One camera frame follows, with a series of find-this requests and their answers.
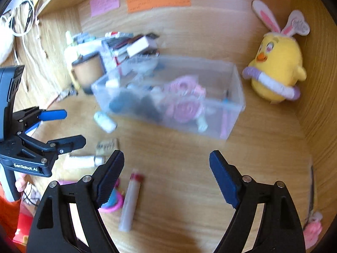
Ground black cord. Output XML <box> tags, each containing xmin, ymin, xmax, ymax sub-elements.
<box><xmin>18</xmin><ymin>0</ymin><xmax>36</xmax><ymax>32</ymax></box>

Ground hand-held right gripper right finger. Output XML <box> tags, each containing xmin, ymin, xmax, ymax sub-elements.
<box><xmin>209</xmin><ymin>150</ymin><xmax>306</xmax><ymax>253</ymax></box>

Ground person's left forearm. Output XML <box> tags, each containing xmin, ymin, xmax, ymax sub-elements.
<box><xmin>0</xmin><ymin>195</ymin><xmax>29</xmax><ymax>243</ymax></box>

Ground yellow chick plush toy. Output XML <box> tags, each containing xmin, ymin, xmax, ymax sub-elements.
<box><xmin>242</xmin><ymin>0</ymin><xmax>310</xmax><ymax>104</ymax></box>

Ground white rectangular box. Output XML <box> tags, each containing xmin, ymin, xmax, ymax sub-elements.
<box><xmin>126</xmin><ymin>35</ymin><xmax>156</xmax><ymax>57</ymax></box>

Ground small blue cup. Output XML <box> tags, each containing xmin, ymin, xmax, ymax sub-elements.
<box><xmin>101</xmin><ymin>190</ymin><xmax>124</xmax><ymax>209</ymax></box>

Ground white cable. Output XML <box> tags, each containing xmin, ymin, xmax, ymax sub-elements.
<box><xmin>1</xmin><ymin>0</ymin><xmax>48</xmax><ymax>93</ymax></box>

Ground red and white marker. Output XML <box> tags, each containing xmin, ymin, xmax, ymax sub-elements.
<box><xmin>105</xmin><ymin>31</ymin><xmax>133</xmax><ymax>38</ymax></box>

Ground person's left hand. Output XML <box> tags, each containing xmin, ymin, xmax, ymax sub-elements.
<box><xmin>15</xmin><ymin>173</ymin><xmax>28</xmax><ymax>193</ymax></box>

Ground beige tube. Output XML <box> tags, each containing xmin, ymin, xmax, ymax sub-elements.
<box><xmin>118</xmin><ymin>172</ymin><xmax>144</xmax><ymax>232</ymax></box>

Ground orange paper note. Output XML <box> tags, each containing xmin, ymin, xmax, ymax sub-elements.
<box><xmin>126</xmin><ymin>0</ymin><xmax>191</xmax><ymax>13</ymax></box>

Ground brown mug with lid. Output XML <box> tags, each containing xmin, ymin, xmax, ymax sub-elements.
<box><xmin>71</xmin><ymin>53</ymin><xmax>106</xmax><ymax>95</ymax></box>

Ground stack of books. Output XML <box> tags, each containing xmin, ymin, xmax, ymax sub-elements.
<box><xmin>101</xmin><ymin>33</ymin><xmax>160</xmax><ymax>69</ymax></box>

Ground clear plastic storage box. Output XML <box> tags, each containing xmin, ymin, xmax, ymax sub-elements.
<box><xmin>91</xmin><ymin>55</ymin><xmax>246</xmax><ymax>140</ymax></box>

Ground white teal tube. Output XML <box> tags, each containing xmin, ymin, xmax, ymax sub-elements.
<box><xmin>94</xmin><ymin>111</ymin><xmax>117</xmax><ymax>133</ymax></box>

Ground pink and blue tape rolls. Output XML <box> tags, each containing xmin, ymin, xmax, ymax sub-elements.
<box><xmin>99</xmin><ymin>187</ymin><xmax>124</xmax><ymax>213</ymax></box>

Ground pink paper note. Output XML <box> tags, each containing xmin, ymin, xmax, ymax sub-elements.
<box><xmin>90</xmin><ymin>0</ymin><xmax>121</xmax><ymax>17</ymax></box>

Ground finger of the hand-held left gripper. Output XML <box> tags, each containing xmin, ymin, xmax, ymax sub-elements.
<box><xmin>13</xmin><ymin>107</ymin><xmax>67</xmax><ymax>137</ymax></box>
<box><xmin>20</xmin><ymin>134</ymin><xmax>87</xmax><ymax>155</ymax></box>

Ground pink pen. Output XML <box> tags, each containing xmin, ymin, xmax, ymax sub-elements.
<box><xmin>220</xmin><ymin>108</ymin><xmax>231</xmax><ymax>140</ymax></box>

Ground white fluffy toy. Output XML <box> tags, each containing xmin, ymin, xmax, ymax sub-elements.
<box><xmin>0</xmin><ymin>13</ymin><xmax>13</xmax><ymax>64</ymax></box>

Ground pink plush toy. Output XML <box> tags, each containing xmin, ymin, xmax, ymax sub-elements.
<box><xmin>303</xmin><ymin>212</ymin><xmax>323</xmax><ymax>251</ymax></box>

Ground white lotion bottle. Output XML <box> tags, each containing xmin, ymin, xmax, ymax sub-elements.
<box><xmin>64</xmin><ymin>30</ymin><xmax>82</xmax><ymax>66</ymax></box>

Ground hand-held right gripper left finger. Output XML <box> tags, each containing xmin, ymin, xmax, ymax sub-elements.
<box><xmin>26</xmin><ymin>150</ymin><xmax>125</xmax><ymax>253</ymax></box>

